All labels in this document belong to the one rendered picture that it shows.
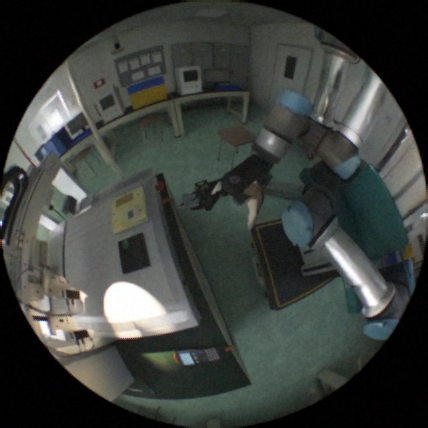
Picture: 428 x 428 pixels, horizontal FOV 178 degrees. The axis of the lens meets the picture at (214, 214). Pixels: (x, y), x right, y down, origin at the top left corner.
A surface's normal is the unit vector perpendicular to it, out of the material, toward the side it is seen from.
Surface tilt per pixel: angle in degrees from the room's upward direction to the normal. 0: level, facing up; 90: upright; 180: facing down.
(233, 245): 0
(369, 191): 90
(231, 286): 0
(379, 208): 90
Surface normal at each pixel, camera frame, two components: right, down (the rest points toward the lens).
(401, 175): -0.98, 0.18
